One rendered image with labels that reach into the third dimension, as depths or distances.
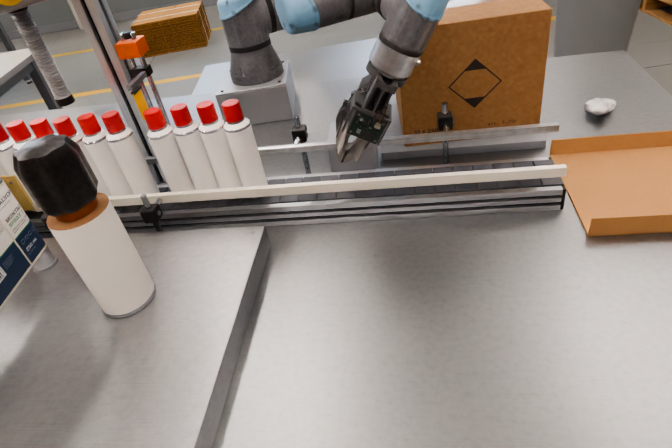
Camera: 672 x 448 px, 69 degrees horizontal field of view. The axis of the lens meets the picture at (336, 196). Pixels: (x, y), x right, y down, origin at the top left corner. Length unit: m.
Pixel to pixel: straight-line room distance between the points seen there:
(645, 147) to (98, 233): 1.04
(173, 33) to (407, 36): 4.45
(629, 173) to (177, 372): 0.89
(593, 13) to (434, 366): 2.67
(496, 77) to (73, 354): 0.92
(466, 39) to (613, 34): 2.27
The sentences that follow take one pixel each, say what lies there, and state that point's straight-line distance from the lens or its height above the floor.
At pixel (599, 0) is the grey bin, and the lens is 3.16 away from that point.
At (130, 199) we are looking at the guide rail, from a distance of 1.09.
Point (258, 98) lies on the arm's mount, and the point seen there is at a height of 0.91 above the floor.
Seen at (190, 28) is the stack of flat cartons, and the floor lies 0.19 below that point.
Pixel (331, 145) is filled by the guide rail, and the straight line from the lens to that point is 0.96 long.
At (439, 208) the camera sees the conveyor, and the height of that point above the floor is 0.85.
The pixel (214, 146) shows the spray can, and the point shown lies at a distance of 0.96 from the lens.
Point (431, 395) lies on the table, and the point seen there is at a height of 0.83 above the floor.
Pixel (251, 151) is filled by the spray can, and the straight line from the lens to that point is 0.95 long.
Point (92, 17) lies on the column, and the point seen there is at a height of 1.23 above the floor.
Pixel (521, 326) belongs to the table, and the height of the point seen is 0.83.
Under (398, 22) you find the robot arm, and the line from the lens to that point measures 0.78.
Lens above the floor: 1.44
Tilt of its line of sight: 36 degrees down
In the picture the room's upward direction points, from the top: 11 degrees counter-clockwise
